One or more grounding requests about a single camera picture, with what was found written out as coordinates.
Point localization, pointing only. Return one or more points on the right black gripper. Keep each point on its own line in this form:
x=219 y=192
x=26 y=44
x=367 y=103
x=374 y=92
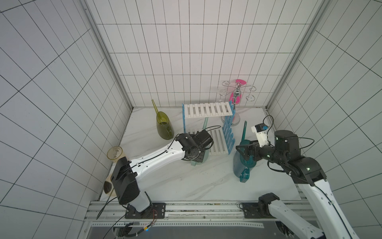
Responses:
x=250 y=149

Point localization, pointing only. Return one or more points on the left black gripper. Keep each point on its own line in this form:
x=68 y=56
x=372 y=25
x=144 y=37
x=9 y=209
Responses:
x=199 y=159

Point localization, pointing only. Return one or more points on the light green watering can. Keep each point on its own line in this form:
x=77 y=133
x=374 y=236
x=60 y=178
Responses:
x=204 y=154

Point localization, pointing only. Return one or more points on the dark teal watering can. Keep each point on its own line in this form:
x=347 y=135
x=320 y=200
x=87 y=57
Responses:
x=242 y=169

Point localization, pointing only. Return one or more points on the olive green watering can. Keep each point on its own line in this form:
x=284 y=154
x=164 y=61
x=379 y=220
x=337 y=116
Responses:
x=164 y=126

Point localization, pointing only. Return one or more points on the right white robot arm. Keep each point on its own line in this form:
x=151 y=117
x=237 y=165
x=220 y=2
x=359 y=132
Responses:
x=310 y=178

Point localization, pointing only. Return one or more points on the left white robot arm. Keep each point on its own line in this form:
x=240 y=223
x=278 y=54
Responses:
x=127 y=173

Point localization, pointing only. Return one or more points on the blue white slatted shelf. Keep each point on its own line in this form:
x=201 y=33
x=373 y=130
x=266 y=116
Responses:
x=218 y=118

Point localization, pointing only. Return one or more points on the pink glass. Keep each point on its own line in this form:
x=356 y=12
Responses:
x=236 y=94

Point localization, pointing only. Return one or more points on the chrome glass holder stand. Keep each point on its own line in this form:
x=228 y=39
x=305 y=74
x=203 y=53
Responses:
x=245 y=90

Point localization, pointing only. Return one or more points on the clear wine glass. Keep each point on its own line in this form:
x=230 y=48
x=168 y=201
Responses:
x=222 y=92

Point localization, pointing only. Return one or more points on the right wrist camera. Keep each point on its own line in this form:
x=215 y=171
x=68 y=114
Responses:
x=260 y=130

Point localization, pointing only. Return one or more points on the metal base rail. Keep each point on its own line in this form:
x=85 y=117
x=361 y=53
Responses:
x=179 y=214

